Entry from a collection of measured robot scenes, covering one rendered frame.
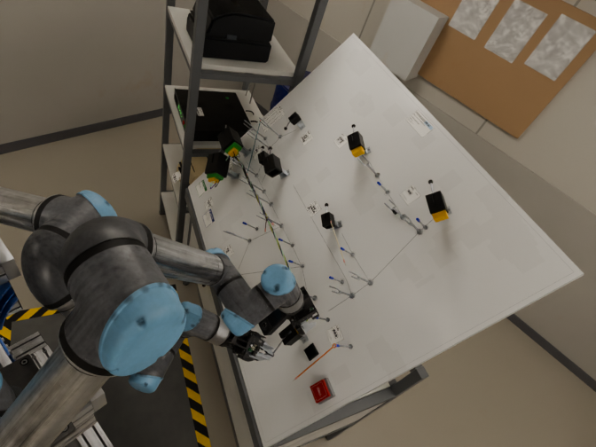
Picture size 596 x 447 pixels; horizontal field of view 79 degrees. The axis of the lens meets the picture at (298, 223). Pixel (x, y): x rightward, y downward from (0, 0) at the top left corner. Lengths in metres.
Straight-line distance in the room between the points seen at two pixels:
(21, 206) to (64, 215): 0.13
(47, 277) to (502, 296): 1.03
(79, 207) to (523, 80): 2.60
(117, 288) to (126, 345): 0.07
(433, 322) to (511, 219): 0.34
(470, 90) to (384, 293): 2.08
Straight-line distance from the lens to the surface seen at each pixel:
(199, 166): 2.05
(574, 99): 2.88
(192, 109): 1.66
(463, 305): 1.07
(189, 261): 0.77
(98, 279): 0.54
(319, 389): 1.18
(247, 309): 0.87
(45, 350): 2.17
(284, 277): 0.85
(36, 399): 0.67
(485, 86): 2.94
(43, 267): 0.89
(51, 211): 0.96
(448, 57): 3.00
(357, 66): 1.56
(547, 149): 2.96
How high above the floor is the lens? 2.17
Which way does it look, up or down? 45 degrees down
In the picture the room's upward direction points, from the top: 24 degrees clockwise
